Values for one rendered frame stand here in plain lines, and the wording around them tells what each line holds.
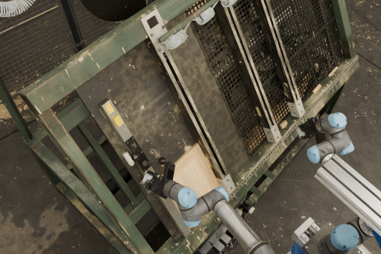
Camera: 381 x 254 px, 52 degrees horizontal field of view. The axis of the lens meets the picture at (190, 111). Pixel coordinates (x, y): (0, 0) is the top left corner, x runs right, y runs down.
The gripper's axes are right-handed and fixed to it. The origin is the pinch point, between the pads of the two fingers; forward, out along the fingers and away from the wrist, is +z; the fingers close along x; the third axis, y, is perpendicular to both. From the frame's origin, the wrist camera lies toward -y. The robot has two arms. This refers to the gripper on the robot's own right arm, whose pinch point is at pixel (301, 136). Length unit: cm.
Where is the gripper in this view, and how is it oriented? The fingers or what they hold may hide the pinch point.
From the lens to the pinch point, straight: 221.9
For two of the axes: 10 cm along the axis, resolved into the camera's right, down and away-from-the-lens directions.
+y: -5.7, -8.2, 0.3
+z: -2.9, 2.3, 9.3
